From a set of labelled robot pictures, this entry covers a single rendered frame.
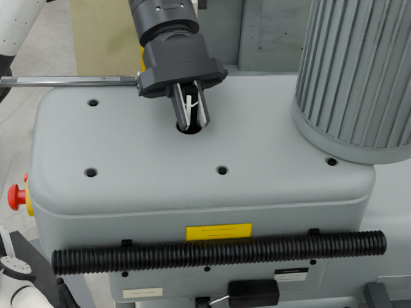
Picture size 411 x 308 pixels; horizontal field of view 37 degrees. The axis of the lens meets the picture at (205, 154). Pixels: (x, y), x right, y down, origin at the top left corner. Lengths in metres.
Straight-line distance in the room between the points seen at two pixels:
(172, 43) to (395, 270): 0.51
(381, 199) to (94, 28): 1.99
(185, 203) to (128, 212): 0.07
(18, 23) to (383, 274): 0.76
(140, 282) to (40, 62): 3.56
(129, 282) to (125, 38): 1.99
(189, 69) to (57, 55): 3.64
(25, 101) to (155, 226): 3.29
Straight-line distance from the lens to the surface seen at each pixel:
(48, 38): 4.64
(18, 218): 3.33
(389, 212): 0.98
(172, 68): 0.82
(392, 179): 1.03
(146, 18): 0.85
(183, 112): 0.82
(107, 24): 2.77
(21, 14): 1.16
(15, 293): 1.52
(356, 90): 0.77
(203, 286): 0.95
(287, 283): 0.97
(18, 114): 3.96
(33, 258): 2.41
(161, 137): 0.84
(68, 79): 0.94
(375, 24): 0.72
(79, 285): 2.51
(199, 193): 0.78
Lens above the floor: 2.45
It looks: 43 degrees down
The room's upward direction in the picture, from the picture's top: 4 degrees clockwise
